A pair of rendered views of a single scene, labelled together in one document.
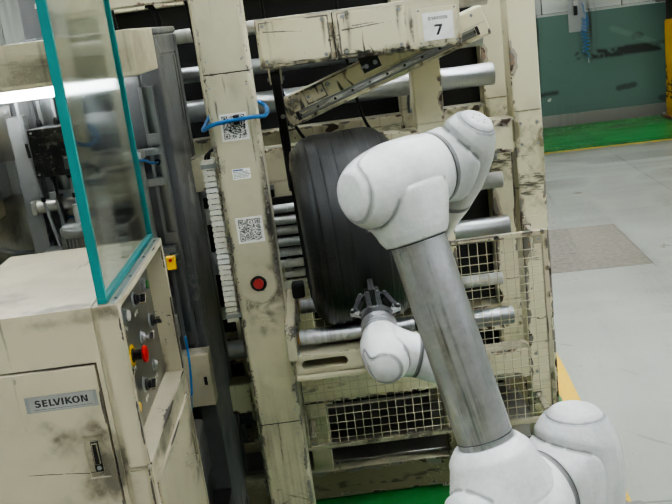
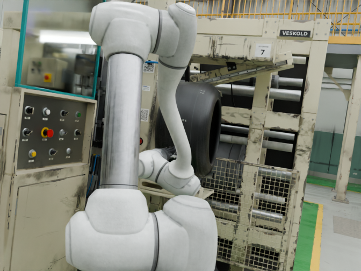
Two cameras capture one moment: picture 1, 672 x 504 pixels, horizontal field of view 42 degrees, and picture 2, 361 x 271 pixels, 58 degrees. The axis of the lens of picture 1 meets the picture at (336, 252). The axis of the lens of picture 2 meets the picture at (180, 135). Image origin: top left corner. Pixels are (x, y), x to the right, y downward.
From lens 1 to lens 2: 1.05 m
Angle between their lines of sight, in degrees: 23
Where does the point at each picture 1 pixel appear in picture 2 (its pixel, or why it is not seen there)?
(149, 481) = (10, 182)
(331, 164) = (180, 88)
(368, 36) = (229, 49)
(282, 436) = not seen: hidden behind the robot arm
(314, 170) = not seen: hidden behind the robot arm
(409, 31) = (248, 50)
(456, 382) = (106, 141)
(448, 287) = (123, 83)
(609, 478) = (191, 250)
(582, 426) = (184, 206)
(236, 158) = (145, 80)
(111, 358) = (12, 114)
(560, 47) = not seen: outside the picture
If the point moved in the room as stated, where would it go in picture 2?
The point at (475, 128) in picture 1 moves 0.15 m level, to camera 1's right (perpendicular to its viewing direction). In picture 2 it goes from (179, 7) to (229, 8)
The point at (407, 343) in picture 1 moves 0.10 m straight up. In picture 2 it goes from (155, 160) to (158, 135)
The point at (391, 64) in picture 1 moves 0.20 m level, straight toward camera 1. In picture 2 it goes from (241, 70) to (233, 63)
